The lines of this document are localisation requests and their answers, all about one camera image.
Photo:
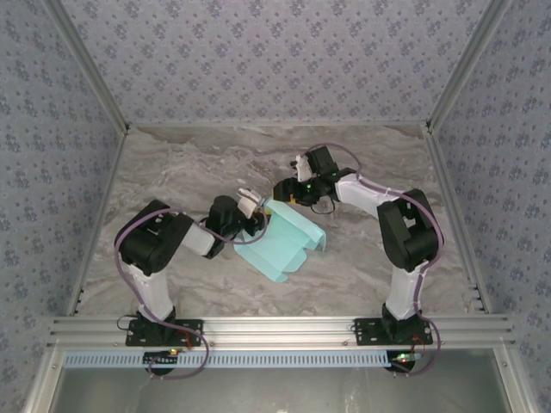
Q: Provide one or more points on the light blue paper box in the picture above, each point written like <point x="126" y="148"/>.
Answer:
<point x="280" y="241"/>

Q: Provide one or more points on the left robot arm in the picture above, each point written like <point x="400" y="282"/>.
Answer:
<point x="150" y="241"/>

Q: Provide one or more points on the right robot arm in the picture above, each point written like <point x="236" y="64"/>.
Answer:
<point x="409" y="232"/>

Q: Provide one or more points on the small controller board with LED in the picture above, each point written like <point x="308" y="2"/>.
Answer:
<point x="161" y="357"/>
<point x="404" y="359"/>

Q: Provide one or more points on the aluminium mounting rail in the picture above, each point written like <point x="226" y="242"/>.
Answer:
<point x="280" y="331"/>

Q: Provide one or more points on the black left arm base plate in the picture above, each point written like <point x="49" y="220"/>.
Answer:
<point x="191" y="329"/>

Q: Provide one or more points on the aluminium side rail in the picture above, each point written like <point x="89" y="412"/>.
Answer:
<point x="100" y="219"/>
<point x="445" y="172"/>

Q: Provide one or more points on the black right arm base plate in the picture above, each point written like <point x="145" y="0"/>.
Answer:
<point x="366" y="333"/>

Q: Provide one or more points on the aluminium frame post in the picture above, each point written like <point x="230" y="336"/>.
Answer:
<point x="469" y="64"/>
<point x="90" y="69"/>

